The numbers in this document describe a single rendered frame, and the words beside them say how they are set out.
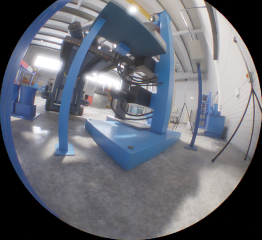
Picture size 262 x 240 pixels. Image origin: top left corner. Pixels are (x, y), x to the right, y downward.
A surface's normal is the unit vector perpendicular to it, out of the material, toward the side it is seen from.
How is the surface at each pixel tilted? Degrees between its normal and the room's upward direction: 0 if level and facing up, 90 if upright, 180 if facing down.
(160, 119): 90
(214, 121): 90
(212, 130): 90
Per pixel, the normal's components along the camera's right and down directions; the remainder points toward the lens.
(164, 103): -0.70, -0.15
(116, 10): -0.18, 0.98
